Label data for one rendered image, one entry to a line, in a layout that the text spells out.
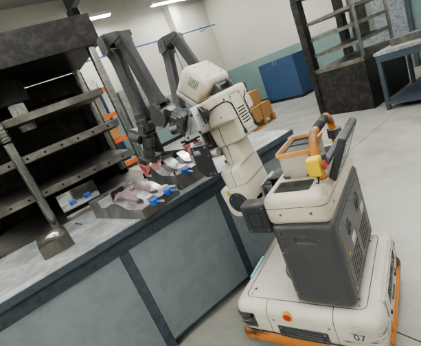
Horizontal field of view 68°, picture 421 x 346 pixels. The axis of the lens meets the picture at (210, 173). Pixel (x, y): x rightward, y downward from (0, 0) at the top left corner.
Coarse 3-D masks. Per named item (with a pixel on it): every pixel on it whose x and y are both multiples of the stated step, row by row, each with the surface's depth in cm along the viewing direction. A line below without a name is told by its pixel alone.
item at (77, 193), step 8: (80, 184) 224; (88, 184) 224; (64, 192) 218; (72, 192) 219; (80, 192) 222; (96, 192) 227; (56, 200) 222; (64, 200) 216; (80, 200) 222; (88, 200) 225; (64, 208) 216; (72, 208) 219; (80, 208) 222
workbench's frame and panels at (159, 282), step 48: (192, 192) 171; (144, 240) 163; (192, 240) 178; (240, 240) 196; (48, 288) 139; (96, 288) 151; (144, 288) 163; (192, 288) 179; (0, 336) 131; (48, 336) 140; (96, 336) 152; (144, 336) 165
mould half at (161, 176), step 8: (184, 152) 207; (168, 160) 202; (176, 160) 201; (152, 168) 197; (160, 168) 196; (176, 168) 192; (192, 168) 178; (152, 176) 204; (160, 176) 192; (168, 176) 181; (176, 176) 173; (184, 176) 175; (192, 176) 178; (200, 176) 181; (160, 184) 199; (168, 184) 187; (176, 184) 177; (184, 184) 176
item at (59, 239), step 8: (56, 232) 167; (64, 232) 159; (40, 240) 162; (48, 240) 163; (56, 240) 154; (64, 240) 156; (72, 240) 158; (40, 248) 150; (48, 248) 152; (56, 248) 154; (64, 248) 156; (48, 256) 152
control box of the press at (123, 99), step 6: (138, 84) 248; (120, 96) 240; (144, 96) 251; (120, 102) 245; (126, 102) 243; (126, 108) 243; (126, 114) 246; (132, 114) 246; (132, 120) 246; (132, 126) 249; (162, 126) 260; (156, 132) 263; (156, 138) 263; (156, 144) 263; (156, 150) 266; (162, 150) 266
